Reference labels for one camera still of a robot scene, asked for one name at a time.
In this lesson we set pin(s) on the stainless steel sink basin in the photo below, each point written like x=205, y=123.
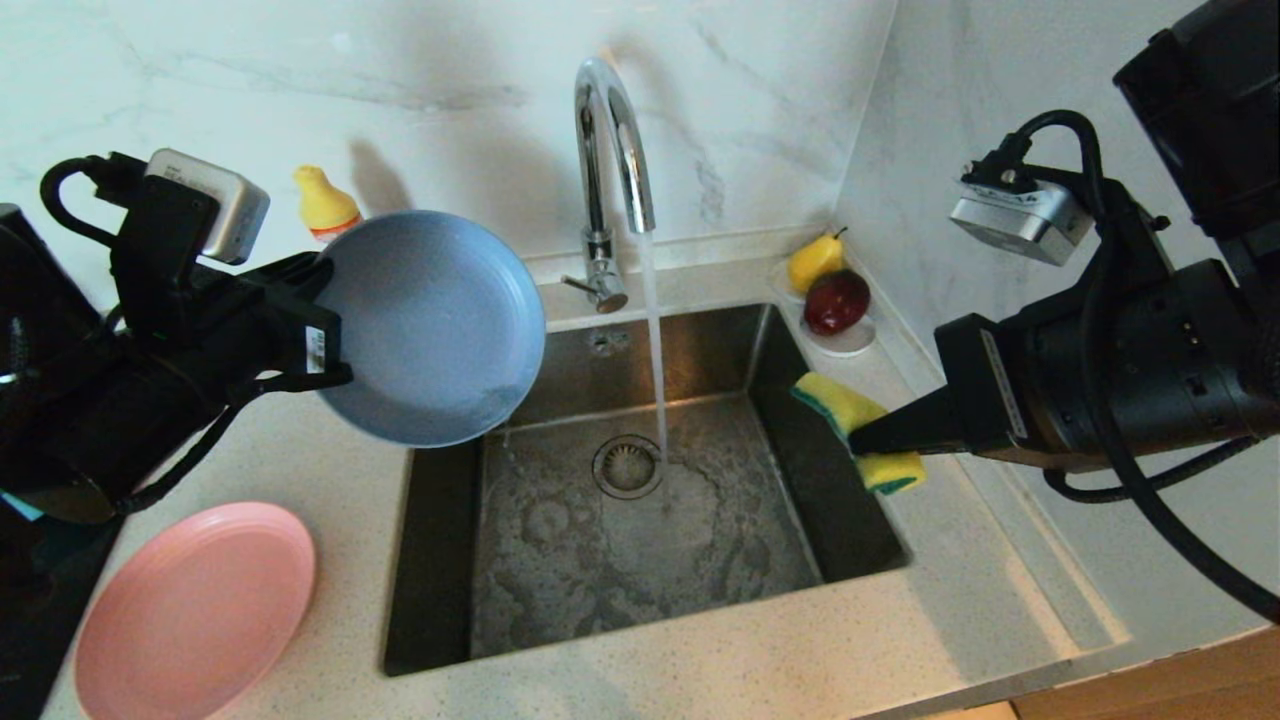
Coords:
x=600, y=580

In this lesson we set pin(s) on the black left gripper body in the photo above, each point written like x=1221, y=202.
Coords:
x=230, y=330

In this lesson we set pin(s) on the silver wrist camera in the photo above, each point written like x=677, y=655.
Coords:
x=225, y=210
x=1020, y=215

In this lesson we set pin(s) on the blue plastic plate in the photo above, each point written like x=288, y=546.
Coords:
x=430, y=330

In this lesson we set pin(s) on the dark red apple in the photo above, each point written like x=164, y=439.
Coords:
x=836, y=302

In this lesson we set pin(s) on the chrome gooseneck faucet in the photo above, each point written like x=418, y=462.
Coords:
x=595, y=200

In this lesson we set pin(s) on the pink plastic plate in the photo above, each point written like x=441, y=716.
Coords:
x=192, y=615

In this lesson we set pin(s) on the wooden cabinet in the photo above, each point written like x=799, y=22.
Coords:
x=1180, y=690

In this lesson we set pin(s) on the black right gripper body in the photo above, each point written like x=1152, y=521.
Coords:
x=1150, y=380

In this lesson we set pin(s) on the yellow pear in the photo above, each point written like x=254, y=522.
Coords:
x=812, y=262

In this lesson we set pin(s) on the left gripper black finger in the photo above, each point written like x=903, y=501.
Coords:
x=305, y=278

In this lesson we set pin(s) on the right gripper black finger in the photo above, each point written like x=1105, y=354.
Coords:
x=915, y=430

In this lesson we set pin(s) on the small white saucer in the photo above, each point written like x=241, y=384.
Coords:
x=848, y=345
x=778, y=282

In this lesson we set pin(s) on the teal plastic bowl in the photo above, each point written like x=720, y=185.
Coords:
x=20, y=506

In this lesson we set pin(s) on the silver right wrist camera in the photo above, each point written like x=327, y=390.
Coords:
x=1020, y=215

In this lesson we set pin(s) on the yellow-capped orange dish soap bottle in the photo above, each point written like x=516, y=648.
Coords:
x=325, y=205

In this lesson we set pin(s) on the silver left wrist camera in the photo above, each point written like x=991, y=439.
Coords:
x=225, y=210

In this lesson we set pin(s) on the black induction cooktop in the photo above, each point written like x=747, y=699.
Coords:
x=40, y=620

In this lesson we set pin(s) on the yellow green sponge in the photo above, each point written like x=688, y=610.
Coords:
x=840, y=400

